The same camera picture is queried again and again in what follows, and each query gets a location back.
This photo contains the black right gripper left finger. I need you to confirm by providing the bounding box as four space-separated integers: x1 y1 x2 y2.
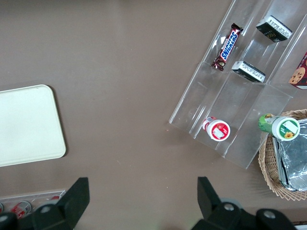
0 177 90 230

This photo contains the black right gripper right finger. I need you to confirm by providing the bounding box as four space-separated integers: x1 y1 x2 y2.
191 176 297 230

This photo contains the light wicker basket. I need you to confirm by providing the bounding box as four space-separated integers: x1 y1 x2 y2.
258 109 307 201

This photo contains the cream rectangular serving tray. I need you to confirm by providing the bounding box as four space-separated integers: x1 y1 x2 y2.
0 84 67 168

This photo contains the clear acrylic bottle rack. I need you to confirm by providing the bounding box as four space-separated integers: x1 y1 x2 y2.
0 190 67 216

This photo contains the red capped yogurt bottle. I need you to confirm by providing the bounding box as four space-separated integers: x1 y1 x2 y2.
202 116 231 142

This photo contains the aluminium foil food container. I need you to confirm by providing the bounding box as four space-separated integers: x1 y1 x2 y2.
272 119 307 192

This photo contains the green yogurt drink bottle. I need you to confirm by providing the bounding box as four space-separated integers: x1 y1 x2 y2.
258 114 301 140

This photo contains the clear acrylic stepped shelf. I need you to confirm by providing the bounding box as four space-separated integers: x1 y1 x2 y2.
168 0 307 170

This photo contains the small black white box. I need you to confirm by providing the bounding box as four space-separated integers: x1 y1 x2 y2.
231 60 266 83
255 15 293 44

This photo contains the red chocolate chip cookie box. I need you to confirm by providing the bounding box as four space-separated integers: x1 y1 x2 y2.
288 51 307 91

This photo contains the Snickers chocolate bar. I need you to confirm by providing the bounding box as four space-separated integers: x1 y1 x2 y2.
211 23 243 72

